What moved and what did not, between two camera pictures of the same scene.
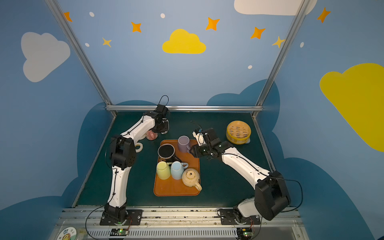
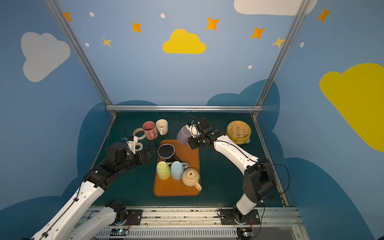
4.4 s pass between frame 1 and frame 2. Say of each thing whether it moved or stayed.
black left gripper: moved
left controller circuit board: stayed
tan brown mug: stayed
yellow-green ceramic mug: stayed
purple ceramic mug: moved
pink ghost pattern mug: stayed
